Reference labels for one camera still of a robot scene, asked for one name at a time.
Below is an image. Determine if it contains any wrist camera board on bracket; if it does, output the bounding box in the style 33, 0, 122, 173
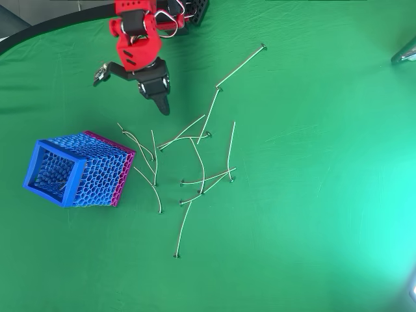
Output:
92, 60, 137, 87

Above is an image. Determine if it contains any chrome metal tube stand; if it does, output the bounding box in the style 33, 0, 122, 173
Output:
391, 36, 416, 65

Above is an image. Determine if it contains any black table edge strip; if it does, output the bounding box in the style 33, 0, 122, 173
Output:
0, 5, 116, 57

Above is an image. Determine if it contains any red white wrist cable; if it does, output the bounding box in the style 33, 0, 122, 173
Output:
152, 0, 187, 38

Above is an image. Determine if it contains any blue magenta mesh basket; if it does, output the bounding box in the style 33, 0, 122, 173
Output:
21, 129, 136, 209

